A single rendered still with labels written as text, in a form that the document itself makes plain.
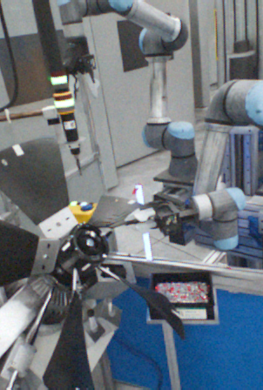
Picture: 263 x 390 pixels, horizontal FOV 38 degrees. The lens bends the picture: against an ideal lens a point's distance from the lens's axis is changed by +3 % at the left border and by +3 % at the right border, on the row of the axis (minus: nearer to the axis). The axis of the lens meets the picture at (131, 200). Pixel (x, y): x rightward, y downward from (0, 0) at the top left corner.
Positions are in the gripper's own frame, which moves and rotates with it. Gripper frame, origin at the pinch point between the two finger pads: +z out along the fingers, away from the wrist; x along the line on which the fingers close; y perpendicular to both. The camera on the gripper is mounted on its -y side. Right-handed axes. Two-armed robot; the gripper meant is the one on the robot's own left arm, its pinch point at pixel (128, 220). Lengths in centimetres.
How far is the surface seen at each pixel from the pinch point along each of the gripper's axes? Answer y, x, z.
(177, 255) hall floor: -135, 133, -57
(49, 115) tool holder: 1.6, -36.2, 15.5
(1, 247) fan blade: 19.7, -14.5, 32.2
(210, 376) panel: -4, 88, -25
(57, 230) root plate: 6.1, -6.8, 20.7
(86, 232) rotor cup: 12.0, -7.6, 13.4
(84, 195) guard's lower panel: -116, 50, 6
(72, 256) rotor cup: 17.9, -5.8, 18.0
